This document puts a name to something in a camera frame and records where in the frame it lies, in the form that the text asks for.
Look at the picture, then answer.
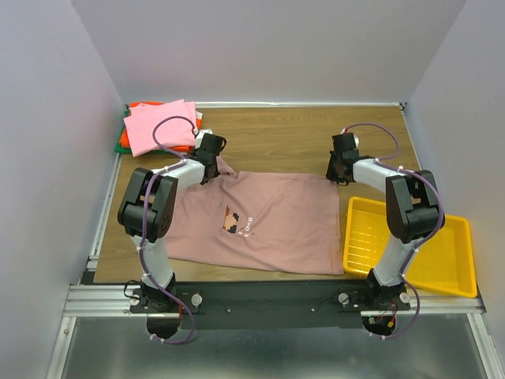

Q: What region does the dusty pink graphic t-shirt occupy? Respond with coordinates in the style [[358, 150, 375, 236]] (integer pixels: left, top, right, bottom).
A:
[[166, 159, 344, 275]]

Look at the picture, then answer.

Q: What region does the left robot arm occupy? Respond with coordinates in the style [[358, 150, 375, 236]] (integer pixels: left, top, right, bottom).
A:
[[118, 133, 226, 302]]

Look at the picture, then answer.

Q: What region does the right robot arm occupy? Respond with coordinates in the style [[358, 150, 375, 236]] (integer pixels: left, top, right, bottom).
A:
[[326, 132, 445, 310]]

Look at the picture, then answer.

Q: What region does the folded pink t-shirt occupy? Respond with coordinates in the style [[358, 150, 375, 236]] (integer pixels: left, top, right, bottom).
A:
[[123, 99, 200, 158]]

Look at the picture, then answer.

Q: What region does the folded orange t-shirt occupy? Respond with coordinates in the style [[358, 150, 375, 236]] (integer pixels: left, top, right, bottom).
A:
[[119, 101, 204, 156]]

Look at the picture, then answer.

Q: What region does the yellow plastic tray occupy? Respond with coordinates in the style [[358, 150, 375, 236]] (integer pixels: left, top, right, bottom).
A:
[[342, 197, 477, 298]]

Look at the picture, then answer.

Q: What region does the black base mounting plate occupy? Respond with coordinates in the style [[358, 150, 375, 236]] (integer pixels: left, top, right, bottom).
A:
[[123, 280, 410, 340]]

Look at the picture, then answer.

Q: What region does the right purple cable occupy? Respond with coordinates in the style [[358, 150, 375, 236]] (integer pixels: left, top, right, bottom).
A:
[[341, 122, 446, 340]]

